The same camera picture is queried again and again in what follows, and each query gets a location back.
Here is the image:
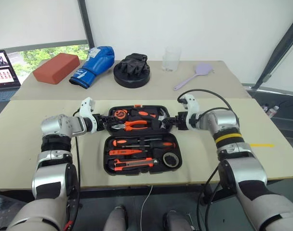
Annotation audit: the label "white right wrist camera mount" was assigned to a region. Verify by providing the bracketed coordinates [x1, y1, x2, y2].
[177, 94, 201, 131]

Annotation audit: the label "claw hammer orange black handle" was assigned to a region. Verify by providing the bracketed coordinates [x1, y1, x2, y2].
[130, 109, 170, 127]

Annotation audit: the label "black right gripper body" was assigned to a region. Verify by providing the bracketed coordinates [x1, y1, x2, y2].
[175, 111, 189, 131]

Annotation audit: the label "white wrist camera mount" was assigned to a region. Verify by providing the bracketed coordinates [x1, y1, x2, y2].
[79, 97, 98, 134]
[177, 94, 201, 131]

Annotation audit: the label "orange voltage tester pen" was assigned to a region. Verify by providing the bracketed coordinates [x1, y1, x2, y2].
[109, 149, 150, 156]

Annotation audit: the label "black electrical tape roll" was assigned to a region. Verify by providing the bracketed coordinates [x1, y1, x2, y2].
[162, 152, 181, 168]

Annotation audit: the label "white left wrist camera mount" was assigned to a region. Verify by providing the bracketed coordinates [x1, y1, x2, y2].
[79, 97, 98, 134]

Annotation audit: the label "orange handled pliers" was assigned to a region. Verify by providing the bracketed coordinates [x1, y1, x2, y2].
[111, 120, 148, 132]

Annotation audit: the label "red brick block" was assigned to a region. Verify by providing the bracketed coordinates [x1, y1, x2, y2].
[32, 52, 81, 85]

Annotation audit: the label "black diagonal metal beam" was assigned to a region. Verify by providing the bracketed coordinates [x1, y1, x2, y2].
[253, 12, 293, 90]

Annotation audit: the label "black fabric glove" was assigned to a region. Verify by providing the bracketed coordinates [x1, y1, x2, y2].
[119, 52, 150, 77]

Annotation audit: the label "clear plastic beaker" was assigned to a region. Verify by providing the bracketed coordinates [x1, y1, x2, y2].
[162, 46, 182, 72]

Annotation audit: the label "open laptop computer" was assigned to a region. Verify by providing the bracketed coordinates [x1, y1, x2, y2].
[0, 49, 22, 104]

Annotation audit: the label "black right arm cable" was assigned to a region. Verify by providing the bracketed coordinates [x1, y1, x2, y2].
[177, 89, 241, 231]

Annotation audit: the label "dark window frame post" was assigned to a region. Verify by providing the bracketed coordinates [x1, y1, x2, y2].
[77, 0, 95, 49]

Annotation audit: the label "orange black utility knife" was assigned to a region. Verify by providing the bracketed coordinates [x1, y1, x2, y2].
[108, 157, 159, 172]

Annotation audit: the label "black tool case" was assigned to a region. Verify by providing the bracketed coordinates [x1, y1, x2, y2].
[103, 104, 183, 176]

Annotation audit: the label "black metal table frame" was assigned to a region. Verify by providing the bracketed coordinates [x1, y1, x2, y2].
[0, 182, 234, 205]

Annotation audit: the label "black round disc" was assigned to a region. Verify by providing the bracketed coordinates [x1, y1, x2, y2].
[113, 60, 151, 89]

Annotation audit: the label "blue boxing glove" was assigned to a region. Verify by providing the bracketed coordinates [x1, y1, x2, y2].
[68, 46, 116, 90]

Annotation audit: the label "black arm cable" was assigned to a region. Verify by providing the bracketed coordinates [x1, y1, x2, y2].
[177, 89, 241, 231]
[64, 109, 83, 231]

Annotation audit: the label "orange black tape measure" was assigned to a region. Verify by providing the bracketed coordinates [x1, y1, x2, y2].
[113, 109, 128, 120]

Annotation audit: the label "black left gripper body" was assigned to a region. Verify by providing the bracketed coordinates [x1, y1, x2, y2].
[93, 113, 107, 132]

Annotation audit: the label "dark grey rounded shape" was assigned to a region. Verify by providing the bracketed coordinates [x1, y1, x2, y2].
[163, 210, 193, 231]
[105, 205, 128, 231]

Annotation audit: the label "orange black screwdriver thin shaft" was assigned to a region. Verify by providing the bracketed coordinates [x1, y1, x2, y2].
[112, 139, 150, 147]

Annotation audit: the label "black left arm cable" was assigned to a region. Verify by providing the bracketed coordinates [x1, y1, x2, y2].
[64, 109, 83, 231]

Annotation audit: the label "purple silicone spatula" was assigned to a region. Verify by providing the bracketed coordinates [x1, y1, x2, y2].
[173, 62, 214, 91]

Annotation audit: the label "white thin cable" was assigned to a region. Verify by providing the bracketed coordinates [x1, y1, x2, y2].
[140, 185, 154, 231]

